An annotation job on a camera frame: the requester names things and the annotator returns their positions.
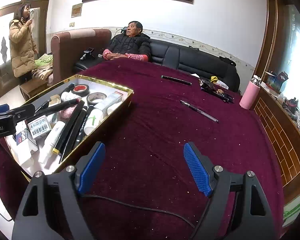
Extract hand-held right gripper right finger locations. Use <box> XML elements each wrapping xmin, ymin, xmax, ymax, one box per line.
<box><xmin>184</xmin><ymin>142</ymin><xmax>274</xmax><ymax>240</ymax></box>

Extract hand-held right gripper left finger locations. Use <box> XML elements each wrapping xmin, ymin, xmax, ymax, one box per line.
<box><xmin>12</xmin><ymin>142</ymin><xmax>106</xmax><ymax>240</ymax></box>

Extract small grey label box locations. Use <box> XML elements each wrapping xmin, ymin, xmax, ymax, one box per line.
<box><xmin>27</xmin><ymin>114</ymin><xmax>52</xmax><ymax>140</ymax></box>

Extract small white brown carton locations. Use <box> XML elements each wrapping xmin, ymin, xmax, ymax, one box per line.
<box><xmin>49</xmin><ymin>94</ymin><xmax>62</xmax><ymax>106</ymax></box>

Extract black marker red end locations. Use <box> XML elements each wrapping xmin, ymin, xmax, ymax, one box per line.
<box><xmin>34</xmin><ymin>99</ymin><xmax>80</xmax><ymax>117</ymax></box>

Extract black marker grey caps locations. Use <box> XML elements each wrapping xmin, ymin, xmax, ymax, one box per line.
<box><xmin>74</xmin><ymin>106</ymin><xmax>88</xmax><ymax>150</ymax></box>

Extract white nozzle bottle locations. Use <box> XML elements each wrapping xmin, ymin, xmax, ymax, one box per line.
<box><xmin>38</xmin><ymin>121</ymin><xmax>66</xmax><ymax>165</ymax></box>

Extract white bottle green label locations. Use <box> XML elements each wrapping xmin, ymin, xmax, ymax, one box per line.
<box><xmin>84</xmin><ymin>108</ymin><xmax>103</xmax><ymax>136</ymax></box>

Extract pink plush toy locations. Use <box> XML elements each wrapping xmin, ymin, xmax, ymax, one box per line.
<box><xmin>61</xmin><ymin>106</ymin><xmax>78</xmax><ymax>119</ymax></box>

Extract gold-edged box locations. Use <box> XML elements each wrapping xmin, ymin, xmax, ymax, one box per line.
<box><xmin>5</xmin><ymin>74</ymin><xmax>135</xmax><ymax>181</ymax></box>

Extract clear gel pen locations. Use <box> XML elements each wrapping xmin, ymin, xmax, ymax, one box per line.
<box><xmin>180</xmin><ymin>100</ymin><xmax>219</xmax><ymax>123</ymax></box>

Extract small white bottle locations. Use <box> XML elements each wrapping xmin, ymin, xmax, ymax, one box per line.
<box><xmin>106</xmin><ymin>102</ymin><xmax>121</xmax><ymax>115</ymax></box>

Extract silver white box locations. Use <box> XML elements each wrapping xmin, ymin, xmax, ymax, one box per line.
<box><xmin>93</xmin><ymin>91</ymin><xmax>123</xmax><ymax>111</ymax></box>

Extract white bottle red label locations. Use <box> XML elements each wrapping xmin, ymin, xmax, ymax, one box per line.
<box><xmin>61</xmin><ymin>91</ymin><xmax>82</xmax><ymax>103</ymax></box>

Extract black tape roll red core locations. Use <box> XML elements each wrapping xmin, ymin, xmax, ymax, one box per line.
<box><xmin>72</xmin><ymin>84</ymin><xmax>90</xmax><ymax>97</ymax></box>

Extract grey tape roll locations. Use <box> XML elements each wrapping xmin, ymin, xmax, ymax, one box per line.
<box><xmin>87</xmin><ymin>92</ymin><xmax>107</xmax><ymax>106</ymax></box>

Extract brown armchair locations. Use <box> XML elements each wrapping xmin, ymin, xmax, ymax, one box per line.
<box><xmin>51</xmin><ymin>29</ymin><xmax>112</xmax><ymax>80</ymax></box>

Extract black items near thermos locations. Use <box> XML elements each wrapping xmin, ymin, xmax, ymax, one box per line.
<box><xmin>201</xmin><ymin>86</ymin><xmax>235</xmax><ymax>103</ymax></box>

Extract wooden glass door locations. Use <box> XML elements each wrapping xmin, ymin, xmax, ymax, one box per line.
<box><xmin>0</xmin><ymin>0</ymin><xmax>53</xmax><ymax>100</ymax></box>

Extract wooden sideboard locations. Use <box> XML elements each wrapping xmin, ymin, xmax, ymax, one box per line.
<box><xmin>250</xmin><ymin>0</ymin><xmax>300</xmax><ymax>205</ymax></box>

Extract pink thermos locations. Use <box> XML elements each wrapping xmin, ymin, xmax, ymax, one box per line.
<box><xmin>239</xmin><ymin>75</ymin><xmax>262</xmax><ymax>110</ymax></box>

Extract black marker green tip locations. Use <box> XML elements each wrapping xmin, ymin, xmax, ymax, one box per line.
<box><xmin>161</xmin><ymin>75</ymin><xmax>192</xmax><ymax>86</ymax></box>

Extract black sofa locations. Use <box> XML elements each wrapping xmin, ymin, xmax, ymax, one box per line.
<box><xmin>75</xmin><ymin>39</ymin><xmax>241</xmax><ymax>92</ymax></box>

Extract colourful box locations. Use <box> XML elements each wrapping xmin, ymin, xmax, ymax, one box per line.
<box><xmin>266</xmin><ymin>71</ymin><xmax>289</xmax><ymax>92</ymax></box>

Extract black cable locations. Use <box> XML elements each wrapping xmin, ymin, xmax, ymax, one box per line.
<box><xmin>80</xmin><ymin>194</ymin><xmax>196</xmax><ymax>228</ymax></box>

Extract small black camera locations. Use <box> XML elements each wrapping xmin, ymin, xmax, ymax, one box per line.
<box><xmin>79</xmin><ymin>47</ymin><xmax>96</xmax><ymax>62</ymax></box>

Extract wall plaque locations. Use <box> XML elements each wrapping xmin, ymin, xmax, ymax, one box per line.
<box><xmin>72</xmin><ymin>3</ymin><xmax>83</xmax><ymax>18</ymax></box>

